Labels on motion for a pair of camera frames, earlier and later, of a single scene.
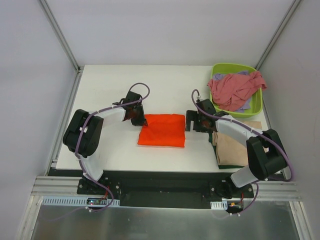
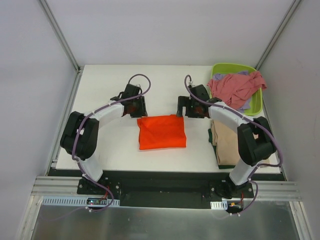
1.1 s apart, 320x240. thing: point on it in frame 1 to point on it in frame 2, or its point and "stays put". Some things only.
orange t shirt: [163, 130] stays put
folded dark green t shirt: [220, 166] stays put
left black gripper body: [139, 118] to [139, 110]
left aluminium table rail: [53, 163] stays put
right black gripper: [190, 120] to [185, 110]
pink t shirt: [232, 91] stays put
